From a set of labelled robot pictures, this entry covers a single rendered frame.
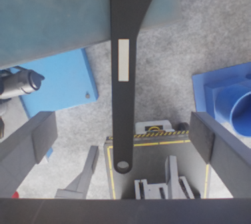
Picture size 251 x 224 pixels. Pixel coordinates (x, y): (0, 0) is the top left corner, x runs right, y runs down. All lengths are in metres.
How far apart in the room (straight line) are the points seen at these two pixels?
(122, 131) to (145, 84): 1.10
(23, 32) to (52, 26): 0.04
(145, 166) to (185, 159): 0.26
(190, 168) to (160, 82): 0.63
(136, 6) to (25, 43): 0.14
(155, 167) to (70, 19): 1.12
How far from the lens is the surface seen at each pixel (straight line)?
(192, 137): 0.17
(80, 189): 0.29
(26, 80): 0.88
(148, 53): 1.31
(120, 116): 0.24
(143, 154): 1.19
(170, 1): 0.24
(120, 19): 0.22
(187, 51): 1.37
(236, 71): 1.54
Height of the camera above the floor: 1.29
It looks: 73 degrees down
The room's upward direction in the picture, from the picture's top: 178 degrees clockwise
